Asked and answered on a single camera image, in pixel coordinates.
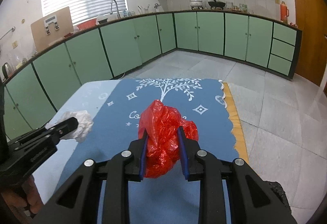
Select white tissue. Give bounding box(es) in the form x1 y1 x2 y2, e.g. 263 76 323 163
45 110 94 143

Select red plastic bag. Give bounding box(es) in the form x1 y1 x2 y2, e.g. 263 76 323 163
138 100 198 179

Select green lower kitchen cabinets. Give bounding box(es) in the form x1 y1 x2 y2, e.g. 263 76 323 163
4 11 302 139

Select chrome kitchen faucet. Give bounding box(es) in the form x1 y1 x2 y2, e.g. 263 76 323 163
109 0 121 19

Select person's left hand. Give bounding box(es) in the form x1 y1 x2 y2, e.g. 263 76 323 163
1 175 44 214

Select blue patterned table mat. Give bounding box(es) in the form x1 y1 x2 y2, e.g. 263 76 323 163
33 77 241 224

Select steel electric kettle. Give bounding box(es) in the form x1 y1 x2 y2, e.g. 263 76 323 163
2 62 14 79

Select brown cardboard box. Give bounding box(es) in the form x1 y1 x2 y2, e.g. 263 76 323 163
30 7 74 52

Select red plastic basin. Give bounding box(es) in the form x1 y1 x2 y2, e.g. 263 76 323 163
77 18 97 30

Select orange thermos flask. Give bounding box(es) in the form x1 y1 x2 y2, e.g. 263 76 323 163
280 1 289 24

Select wooden door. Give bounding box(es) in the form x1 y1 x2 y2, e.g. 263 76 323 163
295 0 326 85

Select white cooking pot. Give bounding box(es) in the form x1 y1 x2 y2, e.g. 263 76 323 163
189 0 203 9

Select black wok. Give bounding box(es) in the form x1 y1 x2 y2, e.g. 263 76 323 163
208 0 226 10

